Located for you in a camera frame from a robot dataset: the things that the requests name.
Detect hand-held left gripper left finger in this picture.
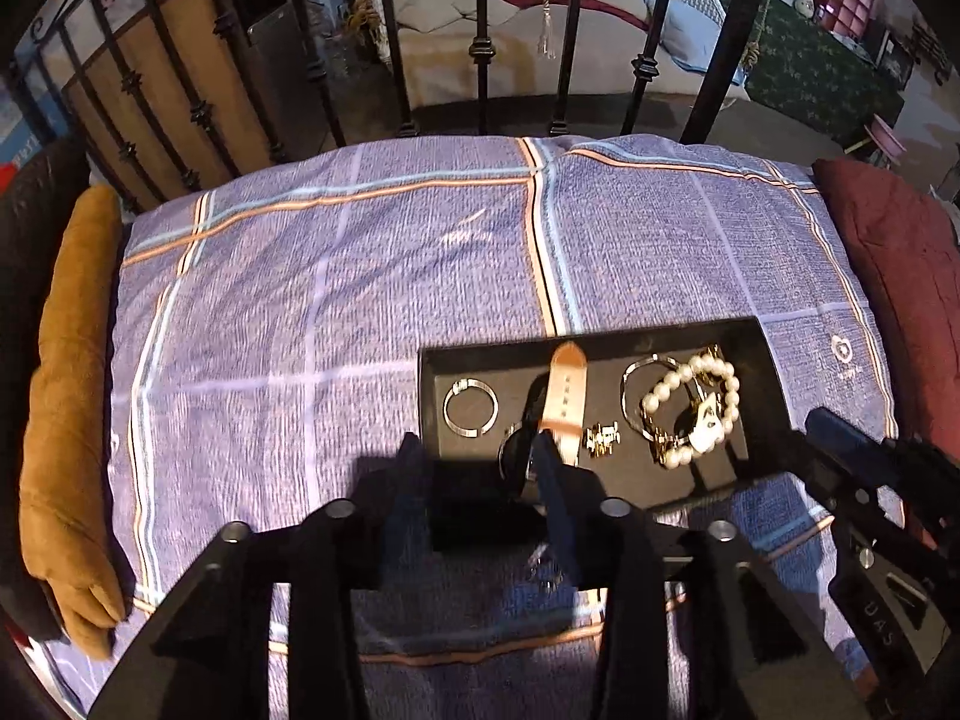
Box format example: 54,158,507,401
90,435,432,720

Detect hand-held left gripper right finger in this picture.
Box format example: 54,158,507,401
532,431,871,720

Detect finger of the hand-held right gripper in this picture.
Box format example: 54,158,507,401
806,407,893,500
889,437,960,548

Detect gold earrings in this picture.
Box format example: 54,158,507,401
583,420,620,458

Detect silver ring bangle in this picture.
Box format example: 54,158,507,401
444,379,500,437

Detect wristwatch with tan strap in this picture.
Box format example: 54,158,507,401
499,340,590,503

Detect thin silver bangle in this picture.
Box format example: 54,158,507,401
621,352,680,436

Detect black rectangular box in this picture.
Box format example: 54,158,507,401
418,317,788,552

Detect white square charm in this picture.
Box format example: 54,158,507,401
686,405,732,455

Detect white pearl bracelet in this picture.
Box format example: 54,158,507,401
640,345,742,470

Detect dark red pillow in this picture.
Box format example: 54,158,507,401
812,157,960,443

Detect purple plaid blanket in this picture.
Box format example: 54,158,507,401
109,133,901,720

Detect pink chair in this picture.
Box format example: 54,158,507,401
862,112,908,166

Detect brown suede jacket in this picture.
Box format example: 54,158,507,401
19,184,128,661

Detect green patterned carpet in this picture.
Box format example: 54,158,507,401
746,0,905,143

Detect light blue pillow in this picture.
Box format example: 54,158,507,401
664,0,747,83

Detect black puffer jacket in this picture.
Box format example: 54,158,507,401
0,139,91,616

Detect wooden board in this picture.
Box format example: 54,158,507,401
64,0,271,188

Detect black iron bed frame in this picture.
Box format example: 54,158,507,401
0,0,781,215

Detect blue wall poster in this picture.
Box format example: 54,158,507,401
0,67,31,158

